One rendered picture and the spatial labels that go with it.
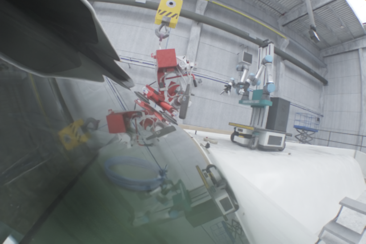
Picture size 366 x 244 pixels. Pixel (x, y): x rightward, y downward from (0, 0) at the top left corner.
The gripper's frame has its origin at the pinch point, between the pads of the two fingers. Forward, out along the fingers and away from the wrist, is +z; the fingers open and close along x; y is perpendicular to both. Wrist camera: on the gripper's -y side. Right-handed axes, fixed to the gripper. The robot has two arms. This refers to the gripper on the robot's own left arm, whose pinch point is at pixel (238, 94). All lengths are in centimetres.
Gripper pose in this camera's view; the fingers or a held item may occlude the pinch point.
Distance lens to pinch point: 217.7
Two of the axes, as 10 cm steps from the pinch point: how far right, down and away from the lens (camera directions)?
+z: -5.8, 8.1, 0.3
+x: 2.4, 1.4, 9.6
